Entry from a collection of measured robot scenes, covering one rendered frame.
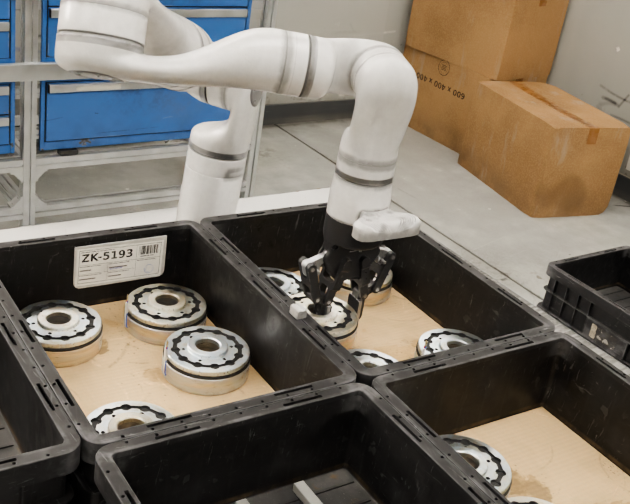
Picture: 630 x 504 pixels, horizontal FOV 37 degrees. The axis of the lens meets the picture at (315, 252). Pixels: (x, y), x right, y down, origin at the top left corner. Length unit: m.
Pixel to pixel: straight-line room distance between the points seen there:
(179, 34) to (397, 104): 0.28
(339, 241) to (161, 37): 0.32
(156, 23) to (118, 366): 0.40
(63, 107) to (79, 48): 2.07
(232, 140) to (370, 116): 0.40
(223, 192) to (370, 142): 0.43
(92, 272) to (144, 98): 1.98
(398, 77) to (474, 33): 3.46
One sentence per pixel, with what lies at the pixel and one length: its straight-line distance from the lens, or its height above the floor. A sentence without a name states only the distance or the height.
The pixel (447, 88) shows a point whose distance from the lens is 4.63.
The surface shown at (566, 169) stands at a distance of 4.02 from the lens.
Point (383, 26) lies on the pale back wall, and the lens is 4.78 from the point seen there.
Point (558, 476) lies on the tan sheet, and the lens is 1.11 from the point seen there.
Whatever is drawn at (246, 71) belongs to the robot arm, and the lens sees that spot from 1.03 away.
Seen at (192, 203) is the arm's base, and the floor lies 0.87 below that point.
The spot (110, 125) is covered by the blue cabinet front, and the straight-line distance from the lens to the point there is 3.16.
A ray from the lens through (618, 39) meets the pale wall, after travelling 4.53.
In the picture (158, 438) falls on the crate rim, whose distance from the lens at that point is 0.88.
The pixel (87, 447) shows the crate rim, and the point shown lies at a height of 0.92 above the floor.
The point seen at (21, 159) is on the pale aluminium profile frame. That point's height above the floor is 0.30.
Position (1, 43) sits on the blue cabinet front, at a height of 0.67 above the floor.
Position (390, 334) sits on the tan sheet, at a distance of 1.28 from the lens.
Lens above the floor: 1.47
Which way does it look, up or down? 26 degrees down
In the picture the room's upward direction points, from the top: 9 degrees clockwise
